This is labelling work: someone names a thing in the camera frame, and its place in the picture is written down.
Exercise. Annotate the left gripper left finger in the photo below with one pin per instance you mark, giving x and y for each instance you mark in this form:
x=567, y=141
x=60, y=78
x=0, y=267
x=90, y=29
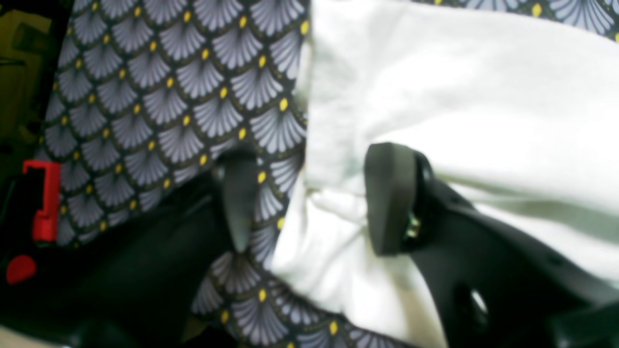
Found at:
x=134, y=286

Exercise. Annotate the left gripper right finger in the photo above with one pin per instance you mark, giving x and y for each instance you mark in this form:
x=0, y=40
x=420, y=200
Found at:
x=493, y=285

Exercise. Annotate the white printed T-shirt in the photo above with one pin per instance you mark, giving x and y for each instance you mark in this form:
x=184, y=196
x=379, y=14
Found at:
x=517, y=114

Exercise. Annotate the red table clamp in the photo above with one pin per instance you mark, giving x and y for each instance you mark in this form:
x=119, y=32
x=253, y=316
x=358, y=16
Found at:
x=29, y=220

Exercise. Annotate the fan-patterned grey tablecloth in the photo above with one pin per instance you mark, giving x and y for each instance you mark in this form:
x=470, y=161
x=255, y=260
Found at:
x=149, y=93

